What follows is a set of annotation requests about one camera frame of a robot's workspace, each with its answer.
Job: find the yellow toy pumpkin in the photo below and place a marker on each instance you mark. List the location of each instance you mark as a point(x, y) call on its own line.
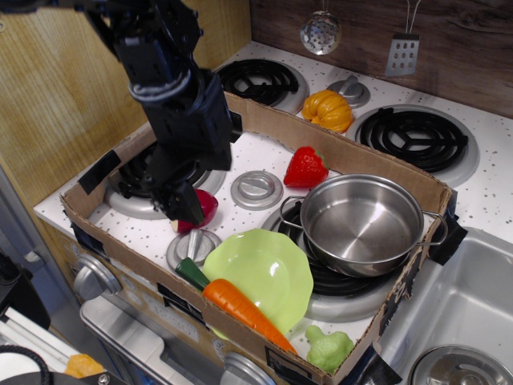
point(329, 110)

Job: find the stainless steel sink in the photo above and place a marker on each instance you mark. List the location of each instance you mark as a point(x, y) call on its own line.
point(466, 302)

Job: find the black burner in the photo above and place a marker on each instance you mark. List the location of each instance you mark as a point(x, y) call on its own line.
point(336, 297)
point(268, 82)
point(427, 138)
point(126, 194)

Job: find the back left black burner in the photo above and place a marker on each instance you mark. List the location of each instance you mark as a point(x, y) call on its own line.
point(268, 82)

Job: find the silver oven knob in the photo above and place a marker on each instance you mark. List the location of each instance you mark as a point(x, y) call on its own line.
point(94, 279)
point(239, 370)

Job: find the silver sink drain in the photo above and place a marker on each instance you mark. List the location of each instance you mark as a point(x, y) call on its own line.
point(454, 364)

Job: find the front silver stove knob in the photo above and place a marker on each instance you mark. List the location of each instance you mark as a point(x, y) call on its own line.
point(196, 244)

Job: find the green toy broccoli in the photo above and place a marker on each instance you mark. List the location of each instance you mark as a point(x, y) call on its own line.
point(327, 351)

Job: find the silver stove knob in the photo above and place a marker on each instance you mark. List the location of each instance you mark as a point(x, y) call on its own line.
point(256, 190)
point(196, 244)
point(355, 93)

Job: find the back silver stove knob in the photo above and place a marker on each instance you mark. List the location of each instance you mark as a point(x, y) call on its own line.
point(355, 93)

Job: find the front right black burner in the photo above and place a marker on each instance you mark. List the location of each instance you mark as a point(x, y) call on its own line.
point(336, 297)

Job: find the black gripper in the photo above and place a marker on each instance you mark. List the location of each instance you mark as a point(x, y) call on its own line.
point(188, 113)

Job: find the hanging metal slotted spatula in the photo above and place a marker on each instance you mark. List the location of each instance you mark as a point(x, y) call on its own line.
point(404, 47)

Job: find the silver oven front knob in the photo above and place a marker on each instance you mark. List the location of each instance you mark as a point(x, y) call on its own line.
point(94, 279)

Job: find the hanging metal strainer ladle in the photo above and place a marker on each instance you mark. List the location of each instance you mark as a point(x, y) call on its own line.
point(321, 32)

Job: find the brown cardboard fence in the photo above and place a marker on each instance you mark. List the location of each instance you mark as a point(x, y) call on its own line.
point(342, 155)

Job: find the red toy strawberry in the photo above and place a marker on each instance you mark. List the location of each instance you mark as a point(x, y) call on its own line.
point(306, 169)

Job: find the stainless steel pot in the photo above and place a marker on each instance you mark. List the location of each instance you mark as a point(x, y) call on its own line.
point(363, 225)

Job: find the back right black burner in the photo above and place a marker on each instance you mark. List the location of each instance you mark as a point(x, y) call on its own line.
point(427, 138)

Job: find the purple toy onion half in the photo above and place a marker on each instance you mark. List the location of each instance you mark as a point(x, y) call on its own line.
point(209, 205)

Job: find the orange object bottom left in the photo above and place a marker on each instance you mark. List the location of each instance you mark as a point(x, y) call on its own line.
point(81, 366)

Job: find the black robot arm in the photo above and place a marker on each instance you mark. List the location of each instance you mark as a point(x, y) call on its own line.
point(138, 33)

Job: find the orange toy carrot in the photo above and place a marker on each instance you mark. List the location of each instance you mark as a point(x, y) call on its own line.
point(231, 300)

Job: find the centre silver stove knob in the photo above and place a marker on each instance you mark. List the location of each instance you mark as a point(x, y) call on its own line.
point(256, 190)

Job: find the light green plastic plate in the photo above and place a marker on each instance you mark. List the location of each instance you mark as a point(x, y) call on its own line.
point(269, 269)

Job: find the front left black burner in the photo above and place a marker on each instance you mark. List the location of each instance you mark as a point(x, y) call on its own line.
point(126, 194)

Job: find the silver oven door handle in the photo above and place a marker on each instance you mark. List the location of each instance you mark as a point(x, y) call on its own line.
point(138, 344)

